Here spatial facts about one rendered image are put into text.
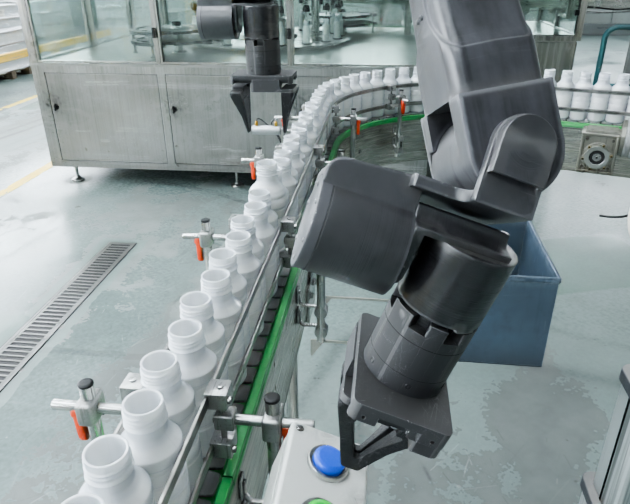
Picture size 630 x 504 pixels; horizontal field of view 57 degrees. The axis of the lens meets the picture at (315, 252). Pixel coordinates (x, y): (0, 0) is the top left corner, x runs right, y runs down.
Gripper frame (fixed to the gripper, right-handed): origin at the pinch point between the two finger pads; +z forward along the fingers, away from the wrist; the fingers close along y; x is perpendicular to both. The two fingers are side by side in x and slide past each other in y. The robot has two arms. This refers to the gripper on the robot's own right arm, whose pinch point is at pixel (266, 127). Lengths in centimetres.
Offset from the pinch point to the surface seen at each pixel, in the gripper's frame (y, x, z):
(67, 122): 212, -299, 77
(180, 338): 0, 49, 10
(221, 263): 0.5, 31.5, 10.1
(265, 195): -0.7, 7.6, 9.7
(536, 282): -52, -8, 33
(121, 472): -1, 66, 11
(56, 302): 140, -134, 125
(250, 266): -1.9, 25.5, 13.7
